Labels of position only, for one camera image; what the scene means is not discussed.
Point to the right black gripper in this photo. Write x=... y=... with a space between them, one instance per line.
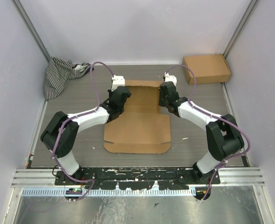
x=161 y=102

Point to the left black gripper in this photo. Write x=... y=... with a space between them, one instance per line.
x=110 y=94

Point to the brown cardboard box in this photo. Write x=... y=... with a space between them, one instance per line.
x=208 y=69
x=141 y=128

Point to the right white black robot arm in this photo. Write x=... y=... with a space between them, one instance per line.
x=222 y=133

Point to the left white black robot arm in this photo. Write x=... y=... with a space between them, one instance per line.
x=60 y=134

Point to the folded brown cardboard box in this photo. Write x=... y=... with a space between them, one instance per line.
x=208 y=69

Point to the striped black white cloth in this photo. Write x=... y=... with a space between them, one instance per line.
x=58 y=73

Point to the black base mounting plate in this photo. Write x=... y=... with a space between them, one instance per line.
x=142 y=178

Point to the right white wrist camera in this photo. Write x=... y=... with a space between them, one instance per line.
x=170 y=78

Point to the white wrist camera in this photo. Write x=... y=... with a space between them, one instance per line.
x=117 y=81
x=170 y=78

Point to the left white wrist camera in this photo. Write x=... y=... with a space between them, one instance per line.
x=117 y=81

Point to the right aluminium corner post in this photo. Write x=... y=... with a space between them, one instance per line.
x=240 y=27

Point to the aluminium corner post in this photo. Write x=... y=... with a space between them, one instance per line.
x=31 y=28
x=240 y=27

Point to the aluminium front frame rail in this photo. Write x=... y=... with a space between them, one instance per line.
x=230 y=176

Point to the white slotted cable duct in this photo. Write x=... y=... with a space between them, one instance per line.
x=77 y=192

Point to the left aluminium corner post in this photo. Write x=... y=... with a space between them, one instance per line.
x=31 y=28

